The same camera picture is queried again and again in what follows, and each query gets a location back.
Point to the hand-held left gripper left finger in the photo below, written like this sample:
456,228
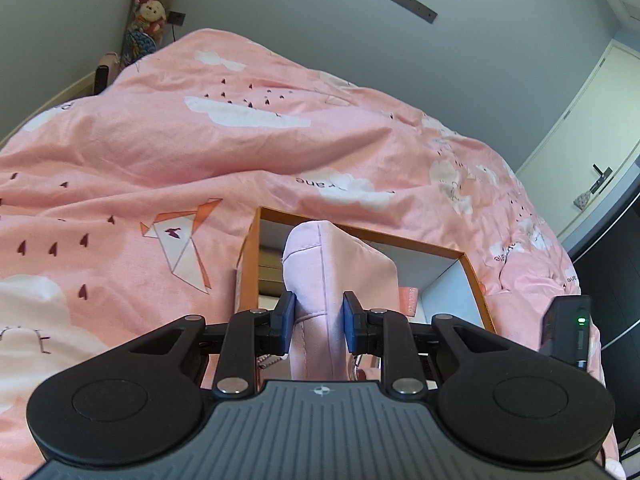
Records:
284,322

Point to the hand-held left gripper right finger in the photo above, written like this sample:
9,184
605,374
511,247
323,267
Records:
354,322

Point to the gold gift box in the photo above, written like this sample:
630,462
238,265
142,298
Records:
271,269

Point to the pink fabric pouch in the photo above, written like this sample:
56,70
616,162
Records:
330,270

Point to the orange cardboard box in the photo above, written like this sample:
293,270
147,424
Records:
247,260

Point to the dark wardrobe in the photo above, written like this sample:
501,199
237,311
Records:
617,285

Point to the small patterned hanging pouch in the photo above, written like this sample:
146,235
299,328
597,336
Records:
583,201

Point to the white door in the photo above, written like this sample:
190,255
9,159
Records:
575,125

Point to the pink printed blanket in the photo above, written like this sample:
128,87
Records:
150,160

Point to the tall tube of plush toys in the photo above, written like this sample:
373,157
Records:
150,10

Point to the black post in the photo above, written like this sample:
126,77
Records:
100,80

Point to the black wall outlet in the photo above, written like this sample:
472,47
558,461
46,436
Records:
176,17

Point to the grey metal wall strip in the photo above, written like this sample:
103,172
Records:
406,2

